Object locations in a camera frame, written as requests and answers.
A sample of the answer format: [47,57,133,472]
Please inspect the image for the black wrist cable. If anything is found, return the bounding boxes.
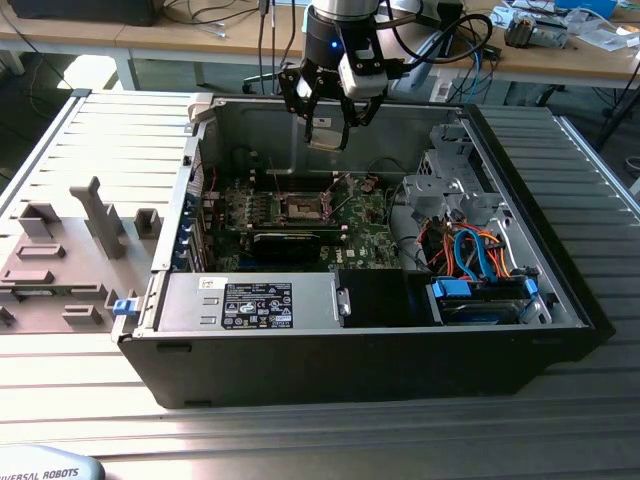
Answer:
[384,12,496,76]

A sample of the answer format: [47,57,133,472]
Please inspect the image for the red yellow power wires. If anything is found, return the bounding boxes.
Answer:
[419,219,456,277]

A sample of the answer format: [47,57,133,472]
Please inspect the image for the pale blue teach pendant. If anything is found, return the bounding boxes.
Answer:
[0,443,107,480]

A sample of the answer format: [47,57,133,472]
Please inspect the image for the green motherboard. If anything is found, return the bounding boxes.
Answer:
[199,172,405,274]

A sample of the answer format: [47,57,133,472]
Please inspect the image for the CPU socket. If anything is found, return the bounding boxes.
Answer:
[272,191,332,225]

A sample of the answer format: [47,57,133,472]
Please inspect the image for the grey power supply unit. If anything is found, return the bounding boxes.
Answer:
[153,272,347,334]

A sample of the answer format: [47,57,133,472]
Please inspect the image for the black stand leg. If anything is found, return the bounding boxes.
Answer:
[596,62,640,147]

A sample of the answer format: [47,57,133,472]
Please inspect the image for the black PC case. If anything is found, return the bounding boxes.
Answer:
[113,92,617,410]

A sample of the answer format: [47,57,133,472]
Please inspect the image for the grey parts rack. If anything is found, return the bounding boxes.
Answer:
[0,174,166,336]

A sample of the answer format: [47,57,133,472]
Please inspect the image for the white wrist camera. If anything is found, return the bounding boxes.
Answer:
[337,38,391,99]

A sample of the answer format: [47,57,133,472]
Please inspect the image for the hard disk in blue carrier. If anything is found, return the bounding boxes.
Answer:
[427,276,542,327]

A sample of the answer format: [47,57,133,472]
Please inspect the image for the white power adapter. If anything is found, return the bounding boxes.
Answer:
[430,78,454,104]

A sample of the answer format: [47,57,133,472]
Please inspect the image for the CPU with silver top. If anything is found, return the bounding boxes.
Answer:
[306,128,346,151]

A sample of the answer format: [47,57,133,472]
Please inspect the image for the wooden desk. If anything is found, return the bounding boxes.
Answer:
[434,0,640,91]
[0,0,311,92]

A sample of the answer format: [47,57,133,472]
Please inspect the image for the thin black fan wire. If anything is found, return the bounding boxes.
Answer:
[367,156,407,201]

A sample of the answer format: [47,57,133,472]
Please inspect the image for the clear plastic bag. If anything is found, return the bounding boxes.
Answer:
[574,19,640,54]

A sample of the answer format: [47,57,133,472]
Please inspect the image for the CPU cooler with fins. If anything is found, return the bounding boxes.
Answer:
[503,13,540,50]

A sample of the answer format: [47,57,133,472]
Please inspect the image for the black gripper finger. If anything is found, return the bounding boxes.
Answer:
[338,93,387,152]
[277,61,323,147]

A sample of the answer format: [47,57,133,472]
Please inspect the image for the orange wire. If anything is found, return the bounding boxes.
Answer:
[472,227,514,280]

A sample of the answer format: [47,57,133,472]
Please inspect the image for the silver metal device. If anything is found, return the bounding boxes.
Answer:
[535,18,571,50]

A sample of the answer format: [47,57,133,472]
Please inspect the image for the black graphics card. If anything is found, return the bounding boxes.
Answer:
[249,227,337,265]

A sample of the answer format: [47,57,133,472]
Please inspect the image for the black equipment box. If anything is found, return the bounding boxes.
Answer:
[8,0,157,27]

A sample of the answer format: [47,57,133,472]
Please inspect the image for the blue wire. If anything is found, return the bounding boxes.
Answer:
[452,223,494,287]

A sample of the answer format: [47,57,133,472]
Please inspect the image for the metal drive cage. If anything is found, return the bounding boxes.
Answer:
[401,122,507,229]

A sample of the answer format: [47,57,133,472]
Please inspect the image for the blue cardboard box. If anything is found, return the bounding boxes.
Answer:
[555,0,619,19]

